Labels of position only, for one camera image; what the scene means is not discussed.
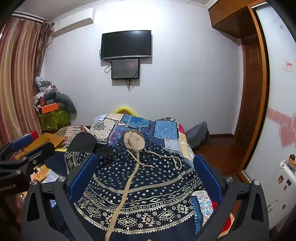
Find white air conditioner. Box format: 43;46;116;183
53;8;96;37

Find red and white label sticker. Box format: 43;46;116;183
281;59;295;72

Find white appliance with stickers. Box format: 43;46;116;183
266;155;296;230

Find yellow hoop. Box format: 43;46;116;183
114;105;137;115

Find wooden overhead cabinet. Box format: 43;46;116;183
207;0;252;39

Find grey backpack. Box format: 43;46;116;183
185;122;210;149

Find pile of clothes and bags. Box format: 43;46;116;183
34;76;58;109

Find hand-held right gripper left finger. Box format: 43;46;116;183
21;153;99;241

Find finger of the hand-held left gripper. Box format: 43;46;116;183
0;142;56;179
0;133;35;160

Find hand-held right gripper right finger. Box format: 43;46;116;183
193;153;270;241

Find small black wall monitor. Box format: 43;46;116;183
111;59;140;80

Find green patterned cloth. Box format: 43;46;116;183
38;109;71;131

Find pink lettering sticker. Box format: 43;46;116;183
268;108;296;123

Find brown striped blanket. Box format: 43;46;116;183
55;125;93;146

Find striped brown curtain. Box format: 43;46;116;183
0;17;55;146

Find white curtain rail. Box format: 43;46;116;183
11;13;44;24

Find pink heart sticker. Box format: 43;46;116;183
279;123;296;149

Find black wall television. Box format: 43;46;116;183
101;30;152;60

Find brown wooden door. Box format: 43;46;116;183
233;38;259;163

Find navy patterned hoodie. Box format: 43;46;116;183
45;130;206;241

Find orange box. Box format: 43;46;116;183
38;103;61;114

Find blue patchwork blanket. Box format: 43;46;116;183
89;113;232;234

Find black garment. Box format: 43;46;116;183
68;133;114;163

